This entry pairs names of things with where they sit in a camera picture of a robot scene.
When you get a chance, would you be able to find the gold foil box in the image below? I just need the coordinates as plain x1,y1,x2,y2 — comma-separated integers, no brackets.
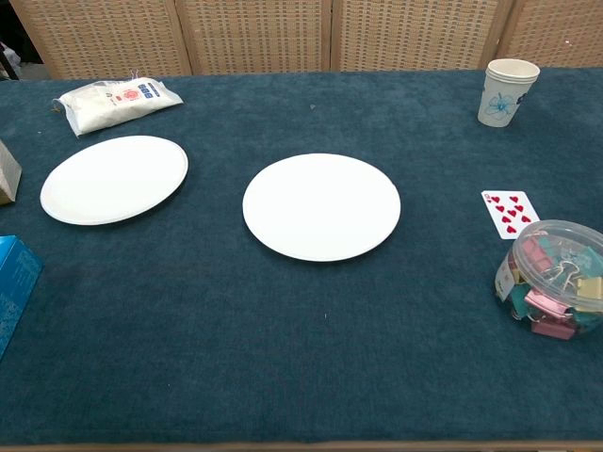
0,139,24,207

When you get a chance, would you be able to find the woven folding screen panel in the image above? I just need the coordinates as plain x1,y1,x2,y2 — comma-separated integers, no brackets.
497,0,603,71
329,0,514,73
174,0,334,76
8,0,193,80

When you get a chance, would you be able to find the white powder bag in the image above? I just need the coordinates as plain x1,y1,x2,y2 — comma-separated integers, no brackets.
57,77,185,137

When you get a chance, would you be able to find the white paper cup blue flower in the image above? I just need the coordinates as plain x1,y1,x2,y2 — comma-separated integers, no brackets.
477,58,541,128

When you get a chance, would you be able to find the blue cookie box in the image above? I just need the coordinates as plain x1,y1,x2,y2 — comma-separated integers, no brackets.
0,234,44,362

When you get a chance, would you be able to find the nine of hearts playing card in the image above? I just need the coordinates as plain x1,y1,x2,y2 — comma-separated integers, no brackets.
480,189,541,241

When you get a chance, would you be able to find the white round plate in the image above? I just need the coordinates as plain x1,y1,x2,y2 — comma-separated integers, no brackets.
40,135,189,226
241,153,402,263

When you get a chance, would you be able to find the clear jar of binder clips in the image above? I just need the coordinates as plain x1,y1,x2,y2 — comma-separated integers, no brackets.
494,218,603,339

